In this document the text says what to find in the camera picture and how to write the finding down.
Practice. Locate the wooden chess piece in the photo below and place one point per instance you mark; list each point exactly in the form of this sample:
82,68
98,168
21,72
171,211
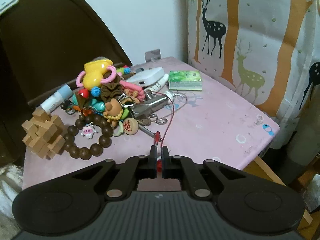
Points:
131,126

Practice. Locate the green tissue pack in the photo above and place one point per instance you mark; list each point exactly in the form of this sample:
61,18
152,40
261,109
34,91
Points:
185,80

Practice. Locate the silver nail clipper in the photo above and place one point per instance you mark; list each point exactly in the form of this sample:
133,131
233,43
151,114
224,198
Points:
147,107

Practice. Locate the white power bank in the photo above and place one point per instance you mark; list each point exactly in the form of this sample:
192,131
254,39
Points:
147,77

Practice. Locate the pink foam table mat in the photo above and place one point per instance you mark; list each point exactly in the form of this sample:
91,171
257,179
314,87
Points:
200,119

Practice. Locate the white cosmetic tube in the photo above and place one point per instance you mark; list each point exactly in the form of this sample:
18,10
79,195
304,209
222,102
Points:
159,84

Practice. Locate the teal plastic toy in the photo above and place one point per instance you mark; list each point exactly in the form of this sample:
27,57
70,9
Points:
96,105

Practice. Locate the yellow toy cup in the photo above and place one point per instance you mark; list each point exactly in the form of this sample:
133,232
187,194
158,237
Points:
94,72

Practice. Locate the grey patterned blanket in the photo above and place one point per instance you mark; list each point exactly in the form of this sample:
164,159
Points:
11,186

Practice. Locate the white blue tube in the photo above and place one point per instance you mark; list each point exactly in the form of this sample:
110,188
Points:
56,99

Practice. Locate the deer pattern curtain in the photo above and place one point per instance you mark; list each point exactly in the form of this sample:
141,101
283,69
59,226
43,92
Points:
260,53

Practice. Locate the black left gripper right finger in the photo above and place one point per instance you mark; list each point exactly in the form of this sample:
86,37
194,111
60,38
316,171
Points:
171,165

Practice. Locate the wooden burr puzzle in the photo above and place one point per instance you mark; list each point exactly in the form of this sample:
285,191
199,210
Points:
44,134

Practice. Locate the dark wooden headboard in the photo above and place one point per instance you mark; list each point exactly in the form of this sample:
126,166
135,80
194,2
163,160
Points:
44,45

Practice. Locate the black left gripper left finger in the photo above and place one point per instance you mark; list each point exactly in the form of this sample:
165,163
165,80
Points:
148,166

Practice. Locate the brown bear keychain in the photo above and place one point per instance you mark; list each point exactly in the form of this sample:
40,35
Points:
113,112

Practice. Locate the brown cloth scrunchie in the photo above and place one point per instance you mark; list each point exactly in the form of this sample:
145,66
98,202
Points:
110,90

